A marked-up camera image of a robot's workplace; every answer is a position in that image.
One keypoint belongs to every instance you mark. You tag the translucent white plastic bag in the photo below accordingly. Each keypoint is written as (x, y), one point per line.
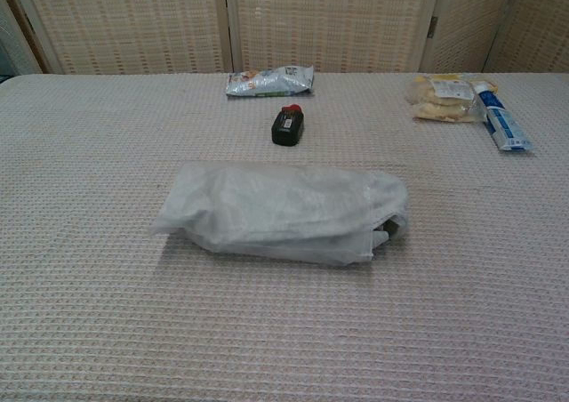
(266, 211)

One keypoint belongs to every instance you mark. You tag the white clothes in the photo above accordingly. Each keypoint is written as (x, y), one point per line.
(379, 240)

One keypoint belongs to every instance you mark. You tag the white blue snack bag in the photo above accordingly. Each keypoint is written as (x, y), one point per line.
(271, 82)

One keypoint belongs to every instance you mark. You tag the black bottle with red cap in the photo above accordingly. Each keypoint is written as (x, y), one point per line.
(288, 128)

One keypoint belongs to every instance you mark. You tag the beige woven tablecloth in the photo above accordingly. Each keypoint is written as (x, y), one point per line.
(284, 322)

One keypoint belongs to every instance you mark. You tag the woven folding screen panel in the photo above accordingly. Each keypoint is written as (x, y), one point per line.
(129, 24)
(540, 28)
(467, 24)
(329, 24)

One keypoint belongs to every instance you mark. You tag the clear packaged bread rolls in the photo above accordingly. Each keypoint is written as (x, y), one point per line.
(438, 102)

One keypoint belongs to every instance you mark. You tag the metal screen hinge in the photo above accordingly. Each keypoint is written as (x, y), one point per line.
(434, 26)

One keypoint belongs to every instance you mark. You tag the blue white toothpaste tube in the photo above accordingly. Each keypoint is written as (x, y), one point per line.
(504, 124)

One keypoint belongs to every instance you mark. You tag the brown wooden frame strip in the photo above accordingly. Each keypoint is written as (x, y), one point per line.
(20, 21)

